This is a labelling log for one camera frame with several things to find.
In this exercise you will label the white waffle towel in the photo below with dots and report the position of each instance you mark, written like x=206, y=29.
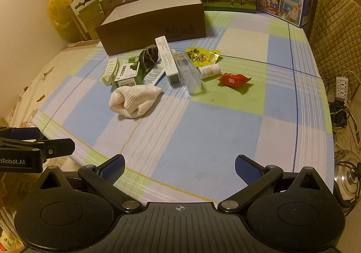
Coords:
x=132, y=100

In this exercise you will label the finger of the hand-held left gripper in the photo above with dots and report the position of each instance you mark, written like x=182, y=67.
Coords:
x=25, y=133
x=59, y=148

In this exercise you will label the white hair claw clip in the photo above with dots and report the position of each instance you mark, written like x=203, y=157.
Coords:
x=110, y=71

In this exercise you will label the glass pot lid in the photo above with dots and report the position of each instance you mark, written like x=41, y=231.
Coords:
x=348, y=176

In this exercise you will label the brown cardboard box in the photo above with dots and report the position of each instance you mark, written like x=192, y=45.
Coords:
x=152, y=30

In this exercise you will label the open brown cardboard carton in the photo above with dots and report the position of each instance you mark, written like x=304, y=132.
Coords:
x=118, y=2

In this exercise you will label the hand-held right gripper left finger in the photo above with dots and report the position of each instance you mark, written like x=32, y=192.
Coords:
x=112, y=169

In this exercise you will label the beige quilted cover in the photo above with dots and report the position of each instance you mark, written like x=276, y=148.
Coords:
x=335, y=33

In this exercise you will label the tan printed carton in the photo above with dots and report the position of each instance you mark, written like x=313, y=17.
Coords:
x=17, y=191

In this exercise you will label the green medicine box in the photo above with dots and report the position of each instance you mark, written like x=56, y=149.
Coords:
x=127, y=75

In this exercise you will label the yellow snack packet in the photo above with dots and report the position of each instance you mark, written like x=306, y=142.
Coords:
x=201, y=57

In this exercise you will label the cream patterned sheet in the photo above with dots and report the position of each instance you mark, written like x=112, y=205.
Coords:
x=42, y=78

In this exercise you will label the small white round object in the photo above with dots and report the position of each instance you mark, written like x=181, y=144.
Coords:
x=173, y=52

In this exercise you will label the long white box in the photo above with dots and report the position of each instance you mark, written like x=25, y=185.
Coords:
x=167, y=61

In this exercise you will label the red snack packet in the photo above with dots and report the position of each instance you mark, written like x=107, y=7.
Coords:
x=232, y=79

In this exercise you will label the white power strip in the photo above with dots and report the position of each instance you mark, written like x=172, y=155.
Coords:
x=341, y=86

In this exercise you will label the yellow plastic bag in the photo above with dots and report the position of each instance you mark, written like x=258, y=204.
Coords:
x=60, y=2

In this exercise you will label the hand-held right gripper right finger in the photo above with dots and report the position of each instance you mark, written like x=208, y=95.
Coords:
x=248, y=169

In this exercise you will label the white pill bottle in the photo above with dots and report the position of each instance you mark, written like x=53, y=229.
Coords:
x=208, y=71

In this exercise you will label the flat brown cardboard sheet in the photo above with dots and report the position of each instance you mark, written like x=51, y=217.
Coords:
x=84, y=43

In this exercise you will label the white printed box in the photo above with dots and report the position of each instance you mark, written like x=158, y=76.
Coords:
x=152, y=76

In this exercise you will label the plaid tablecloth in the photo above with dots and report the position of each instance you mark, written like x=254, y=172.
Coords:
x=211, y=129

